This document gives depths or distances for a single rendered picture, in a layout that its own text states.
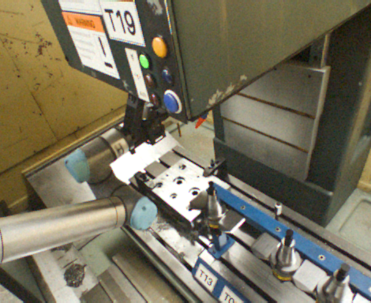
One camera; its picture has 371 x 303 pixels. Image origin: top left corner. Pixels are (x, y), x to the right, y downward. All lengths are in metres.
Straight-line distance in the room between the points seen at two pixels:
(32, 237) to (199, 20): 0.43
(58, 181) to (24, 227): 1.26
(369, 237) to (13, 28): 1.96
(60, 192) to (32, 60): 0.74
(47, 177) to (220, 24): 1.57
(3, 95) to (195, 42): 1.39
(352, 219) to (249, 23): 1.33
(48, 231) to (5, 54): 1.20
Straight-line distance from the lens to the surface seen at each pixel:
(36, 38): 1.67
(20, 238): 0.55
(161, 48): 0.37
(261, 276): 1.03
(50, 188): 1.79
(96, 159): 0.69
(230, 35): 0.42
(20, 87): 1.68
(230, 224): 0.75
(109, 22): 0.47
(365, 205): 1.72
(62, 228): 0.57
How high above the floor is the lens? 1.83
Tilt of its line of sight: 40 degrees down
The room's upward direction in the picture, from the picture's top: 12 degrees counter-clockwise
